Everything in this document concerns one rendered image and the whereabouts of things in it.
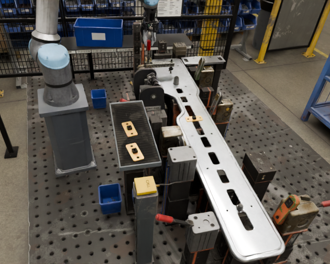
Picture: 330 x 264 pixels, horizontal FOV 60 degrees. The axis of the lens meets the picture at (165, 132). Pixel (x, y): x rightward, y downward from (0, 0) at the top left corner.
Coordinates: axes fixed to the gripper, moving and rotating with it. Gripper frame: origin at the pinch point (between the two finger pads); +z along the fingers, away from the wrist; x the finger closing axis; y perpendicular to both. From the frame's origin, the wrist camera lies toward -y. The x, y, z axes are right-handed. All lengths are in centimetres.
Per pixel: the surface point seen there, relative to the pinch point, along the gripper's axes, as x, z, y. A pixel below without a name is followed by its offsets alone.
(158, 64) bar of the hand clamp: 5.6, 12.3, 1.8
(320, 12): 288, 53, -206
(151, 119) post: -9, 10, 56
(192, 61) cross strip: 32.2, 19.5, -13.4
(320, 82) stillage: 186, 71, -55
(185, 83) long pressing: 19.5, 19.5, 12.7
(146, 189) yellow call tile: -20, 4, 98
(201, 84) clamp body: 32.0, 23.8, 8.2
